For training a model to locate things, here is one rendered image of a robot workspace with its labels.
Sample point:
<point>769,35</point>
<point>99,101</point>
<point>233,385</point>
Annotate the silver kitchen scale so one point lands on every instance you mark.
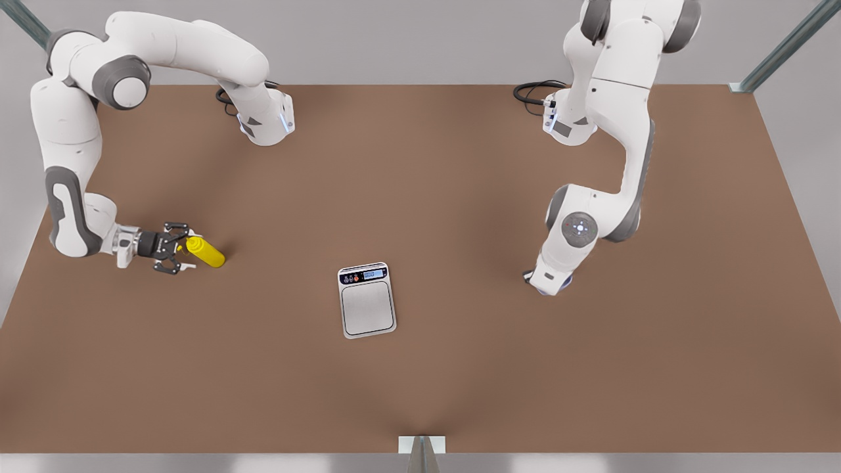
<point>366,300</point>

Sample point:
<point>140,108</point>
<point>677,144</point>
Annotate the yellow sauce bottle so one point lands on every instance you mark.
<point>205,252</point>

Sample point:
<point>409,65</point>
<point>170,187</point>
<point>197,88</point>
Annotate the silver frame post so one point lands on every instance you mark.
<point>783,47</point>
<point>25,21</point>
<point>422,453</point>

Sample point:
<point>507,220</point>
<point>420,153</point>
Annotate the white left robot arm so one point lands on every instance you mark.
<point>611,131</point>

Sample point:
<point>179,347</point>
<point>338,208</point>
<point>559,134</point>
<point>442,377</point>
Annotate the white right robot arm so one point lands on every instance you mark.
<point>72,131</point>

